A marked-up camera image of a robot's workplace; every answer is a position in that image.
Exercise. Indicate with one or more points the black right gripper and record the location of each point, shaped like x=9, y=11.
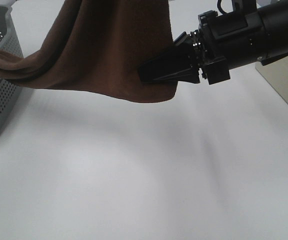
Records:
x=222, y=47

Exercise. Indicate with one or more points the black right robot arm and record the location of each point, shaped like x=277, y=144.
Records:
x=267, y=33

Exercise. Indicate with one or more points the brown towel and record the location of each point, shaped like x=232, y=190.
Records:
x=97, y=46

